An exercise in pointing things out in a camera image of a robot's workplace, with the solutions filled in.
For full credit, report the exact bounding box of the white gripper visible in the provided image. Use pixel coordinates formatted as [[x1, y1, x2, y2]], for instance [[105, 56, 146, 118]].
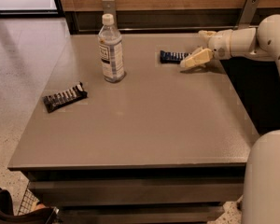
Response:
[[180, 30, 232, 68]]

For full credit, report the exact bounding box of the blue rxbar blueberry bar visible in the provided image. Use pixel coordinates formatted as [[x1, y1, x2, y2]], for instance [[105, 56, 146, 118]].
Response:
[[160, 50, 189, 64]]

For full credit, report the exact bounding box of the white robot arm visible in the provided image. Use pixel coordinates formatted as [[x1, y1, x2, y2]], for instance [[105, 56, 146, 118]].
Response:
[[181, 14, 280, 224]]

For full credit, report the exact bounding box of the black rxbar chocolate bar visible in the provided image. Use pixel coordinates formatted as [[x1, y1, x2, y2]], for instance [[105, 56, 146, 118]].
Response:
[[42, 82, 88, 113]]

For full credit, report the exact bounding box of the clear plastic water bottle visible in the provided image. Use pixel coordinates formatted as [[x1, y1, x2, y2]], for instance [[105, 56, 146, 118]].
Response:
[[98, 13, 125, 83]]

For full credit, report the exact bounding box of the grey drawer cabinet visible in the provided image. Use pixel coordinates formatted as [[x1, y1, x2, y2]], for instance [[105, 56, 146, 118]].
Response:
[[8, 35, 258, 224]]

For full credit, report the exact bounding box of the black chair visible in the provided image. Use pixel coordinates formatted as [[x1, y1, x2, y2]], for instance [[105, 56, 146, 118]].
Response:
[[0, 188, 57, 224]]

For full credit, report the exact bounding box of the left metal wall bracket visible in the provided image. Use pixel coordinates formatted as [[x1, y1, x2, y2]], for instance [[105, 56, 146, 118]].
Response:
[[102, 0, 117, 25]]

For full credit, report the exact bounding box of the wire mesh basket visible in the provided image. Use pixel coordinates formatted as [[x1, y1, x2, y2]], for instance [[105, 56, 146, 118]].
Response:
[[18, 187, 39, 216]]

